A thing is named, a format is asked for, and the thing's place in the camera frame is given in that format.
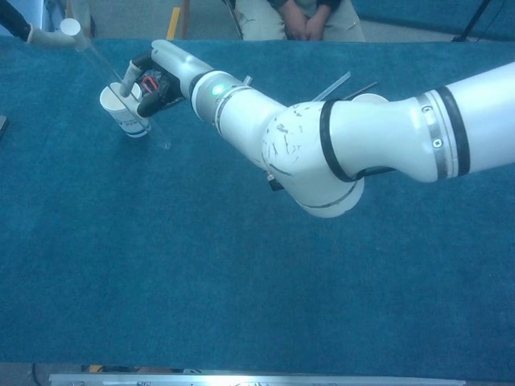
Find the transparent glass test tube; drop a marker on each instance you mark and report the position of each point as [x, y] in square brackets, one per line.
[93, 56]

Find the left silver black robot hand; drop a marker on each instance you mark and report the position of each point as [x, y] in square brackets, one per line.
[48, 39]

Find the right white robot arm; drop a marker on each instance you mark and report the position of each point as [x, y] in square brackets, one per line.
[362, 140]

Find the yellow object under table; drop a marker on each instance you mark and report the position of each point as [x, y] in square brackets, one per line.
[94, 368]

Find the aluminium frame rail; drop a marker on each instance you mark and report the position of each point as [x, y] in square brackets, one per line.
[257, 380]

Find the seated person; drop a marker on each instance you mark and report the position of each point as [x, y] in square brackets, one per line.
[261, 20]

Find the thin dark metal rod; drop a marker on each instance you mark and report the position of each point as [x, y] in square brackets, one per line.
[366, 87]

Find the orange red plastic clip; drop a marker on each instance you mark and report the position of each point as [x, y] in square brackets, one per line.
[145, 82]

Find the brown cardboard box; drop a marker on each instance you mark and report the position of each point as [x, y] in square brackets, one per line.
[86, 12]

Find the white paper cup blue print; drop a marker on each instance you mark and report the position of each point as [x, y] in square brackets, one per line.
[370, 98]
[128, 126]

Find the teal felt table cloth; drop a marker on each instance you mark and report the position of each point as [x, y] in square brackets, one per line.
[257, 281]

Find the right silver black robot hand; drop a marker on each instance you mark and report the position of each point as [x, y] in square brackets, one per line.
[177, 62]

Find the silver metal cabinet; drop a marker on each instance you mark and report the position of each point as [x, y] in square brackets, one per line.
[44, 12]

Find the black tripod leg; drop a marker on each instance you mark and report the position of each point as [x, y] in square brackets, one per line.
[475, 19]

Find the dark flat object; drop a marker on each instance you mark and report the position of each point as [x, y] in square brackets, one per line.
[2, 126]

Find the small white stopper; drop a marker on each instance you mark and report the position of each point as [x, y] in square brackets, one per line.
[71, 28]

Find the wooden post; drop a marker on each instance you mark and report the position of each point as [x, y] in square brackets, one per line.
[185, 20]

